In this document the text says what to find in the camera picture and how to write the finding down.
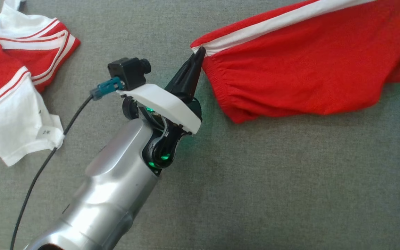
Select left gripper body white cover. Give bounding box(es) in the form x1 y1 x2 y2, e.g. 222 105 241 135
117 83 203 170

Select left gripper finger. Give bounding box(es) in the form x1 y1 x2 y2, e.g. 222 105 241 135
165 48 203 92
172 49 206 104

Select red and white jersey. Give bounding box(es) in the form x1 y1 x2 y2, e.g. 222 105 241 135
0 0 400 167

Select large grey sofa seat cushion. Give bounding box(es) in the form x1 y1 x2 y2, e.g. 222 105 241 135
0 0 400 250

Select left black cable teal plug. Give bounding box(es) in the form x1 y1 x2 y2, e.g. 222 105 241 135
10 77 125 250

